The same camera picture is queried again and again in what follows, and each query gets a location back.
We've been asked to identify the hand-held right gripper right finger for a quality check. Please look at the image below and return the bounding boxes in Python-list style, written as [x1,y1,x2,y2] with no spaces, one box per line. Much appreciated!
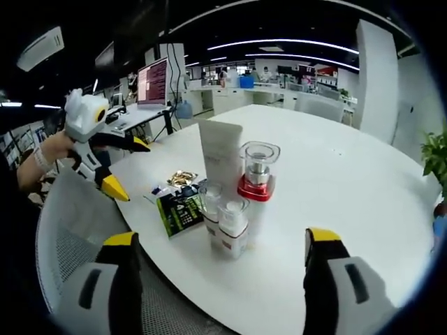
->
[302,226,397,335]

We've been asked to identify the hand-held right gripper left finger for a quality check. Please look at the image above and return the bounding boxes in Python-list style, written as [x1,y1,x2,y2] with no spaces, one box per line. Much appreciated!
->
[57,230,143,335]

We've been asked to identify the clear skincare sample packet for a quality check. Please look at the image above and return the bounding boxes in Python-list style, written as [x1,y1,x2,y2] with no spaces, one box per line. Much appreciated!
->
[142,184,175,204]

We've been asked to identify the gold skincare sachet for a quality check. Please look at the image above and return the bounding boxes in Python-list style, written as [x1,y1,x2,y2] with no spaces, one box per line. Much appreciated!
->
[166,170,199,187]

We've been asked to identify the green black skincare sachet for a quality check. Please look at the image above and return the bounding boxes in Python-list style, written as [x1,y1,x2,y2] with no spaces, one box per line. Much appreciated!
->
[156,193,207,239]

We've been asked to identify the dark blue silver skincare sachet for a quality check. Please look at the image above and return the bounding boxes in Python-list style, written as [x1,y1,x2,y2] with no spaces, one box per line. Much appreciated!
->
[174,179,207,200]

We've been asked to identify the white skincare tube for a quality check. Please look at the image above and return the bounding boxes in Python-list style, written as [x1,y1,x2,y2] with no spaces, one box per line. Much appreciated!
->
[198,120,244,186]

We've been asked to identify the small white skincare bottle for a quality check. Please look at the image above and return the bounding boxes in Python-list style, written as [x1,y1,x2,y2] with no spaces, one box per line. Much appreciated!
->
[216,198,251,260]
[198,181,224,241]

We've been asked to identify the red-collared skincare pump bottle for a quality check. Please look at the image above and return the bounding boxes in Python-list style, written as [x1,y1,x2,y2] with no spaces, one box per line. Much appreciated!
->
[237,141,281,245]

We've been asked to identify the person's left hand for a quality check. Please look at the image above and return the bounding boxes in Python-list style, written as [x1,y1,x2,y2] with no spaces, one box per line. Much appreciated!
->
[43,131,84,169]

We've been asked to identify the office desk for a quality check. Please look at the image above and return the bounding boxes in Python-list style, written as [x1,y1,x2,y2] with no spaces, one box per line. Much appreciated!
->
[104,104,174,137]

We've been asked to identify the white mesh office chair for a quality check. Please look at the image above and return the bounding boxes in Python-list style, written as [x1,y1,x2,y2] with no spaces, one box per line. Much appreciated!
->
[34,170,245,335]

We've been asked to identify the white wristband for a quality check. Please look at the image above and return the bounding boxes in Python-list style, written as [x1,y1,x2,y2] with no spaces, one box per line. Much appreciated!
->
[33,146,52,172]

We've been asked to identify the black hanging display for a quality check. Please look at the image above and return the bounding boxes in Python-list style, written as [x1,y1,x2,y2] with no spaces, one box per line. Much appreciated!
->
[94,41,116,69]

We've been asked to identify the computer screen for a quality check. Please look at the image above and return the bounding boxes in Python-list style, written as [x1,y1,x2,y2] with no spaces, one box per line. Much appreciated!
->
[137,57,169,107]

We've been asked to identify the blue water jug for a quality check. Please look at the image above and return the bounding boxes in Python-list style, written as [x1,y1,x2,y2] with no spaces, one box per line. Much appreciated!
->
[176,99,194,120]

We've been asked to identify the ceiling air conditioner unit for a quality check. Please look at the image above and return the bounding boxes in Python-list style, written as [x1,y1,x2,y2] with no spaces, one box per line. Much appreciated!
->
[17,27,66,73]

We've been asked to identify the white counter cabinets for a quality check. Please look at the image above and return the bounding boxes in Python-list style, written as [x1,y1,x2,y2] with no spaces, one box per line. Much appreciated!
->
[186,85,298,113]

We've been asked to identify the small blue toy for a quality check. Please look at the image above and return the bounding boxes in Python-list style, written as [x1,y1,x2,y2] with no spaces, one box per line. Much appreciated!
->
[432,212,447,246]

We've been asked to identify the potted green plant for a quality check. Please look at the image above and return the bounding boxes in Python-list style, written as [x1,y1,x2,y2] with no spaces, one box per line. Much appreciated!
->
[420,120,447,197]

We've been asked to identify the ceiling light strip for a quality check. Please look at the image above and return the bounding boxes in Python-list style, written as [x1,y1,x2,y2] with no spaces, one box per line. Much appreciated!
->
[244,52,360,73]
[207,38,360,55]

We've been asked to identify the background display shelves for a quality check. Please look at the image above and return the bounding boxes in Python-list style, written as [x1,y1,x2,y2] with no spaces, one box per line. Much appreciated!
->
[298,64,338,89]

